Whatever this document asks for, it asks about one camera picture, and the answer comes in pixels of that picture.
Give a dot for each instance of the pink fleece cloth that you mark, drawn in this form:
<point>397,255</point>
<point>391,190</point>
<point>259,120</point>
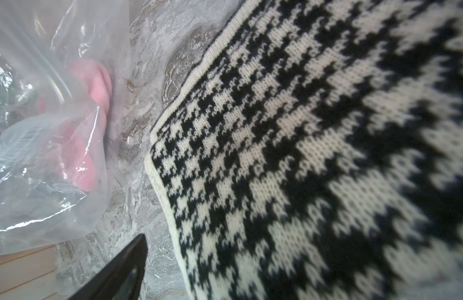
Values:
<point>72,153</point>

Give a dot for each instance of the houndstooth patterned cloth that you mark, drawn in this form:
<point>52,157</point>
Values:
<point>316,152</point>

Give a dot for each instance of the clear plastic vacuum bag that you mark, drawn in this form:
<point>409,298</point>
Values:
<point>63,72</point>

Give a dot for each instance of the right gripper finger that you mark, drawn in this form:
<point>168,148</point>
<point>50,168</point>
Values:
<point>121,278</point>

